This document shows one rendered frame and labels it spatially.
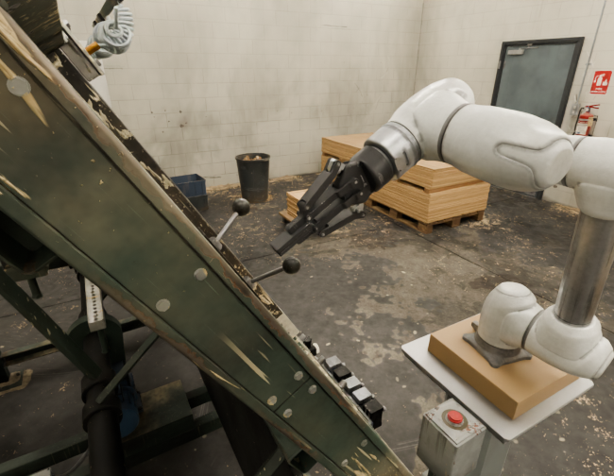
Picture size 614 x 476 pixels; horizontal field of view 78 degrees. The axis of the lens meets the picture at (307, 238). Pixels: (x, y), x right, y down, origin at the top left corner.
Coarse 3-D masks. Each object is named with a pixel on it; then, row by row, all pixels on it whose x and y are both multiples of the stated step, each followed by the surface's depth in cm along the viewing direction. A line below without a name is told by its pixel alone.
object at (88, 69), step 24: (120, 0) 80; (72, 48) 78; (96, 48) 82; (72, 72) 79; (96, 72) 81; (96, 96) 83; (120, 120) 87; (168, 192) 98; (192, 216) 103; (240, 264) 116
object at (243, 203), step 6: (240, 198) 77; (234, 204) 76; (240, 204) 76; (246, 204) 77; (234, 210) 77; (240, 210) 76; (246, 210) 77; (234, 216) 76; (228, 222) 75; (228, 228) 74; (222, 234) 73; (216, 240) 72; (216, 246) 71
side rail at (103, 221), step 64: (0, 64) 28; (0, 128) 30; (64, 128) 32; (0, 192) 31; (64, 192) 33; (128, 192) 36; (64, 256) 35; (128, 256) 38; (192, 256) 42; (192, 320) 44; (256, 320) 49; (256, 384) 53; (320, 384) 60; (320, 448) 67; (384, 448) 78
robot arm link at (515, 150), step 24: (456, 120) 59; (480, 120) 56; (504, 120) 54; (528, 120) 53; (456, 144) 58; (480, 144) 55; (504, 144) 53; (528, 144) 51; (552, 144) 50; (480, 168) 57; (504, 168) 54; (528, 168) 52; (552, 168) 51
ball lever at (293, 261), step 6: (288, 258) 76; (294, 258) 76; (282, 264) 76; (288, 264) 75; (294, 264) 75; (276, 270) 77; (282, 270) 77; (288, 270) 75; (294, 270) 75; (246, 276) 79; (258, 276) 79; (264, 276) 78; (270, 276) 78; (252, 282) 79; (252, 288) 79
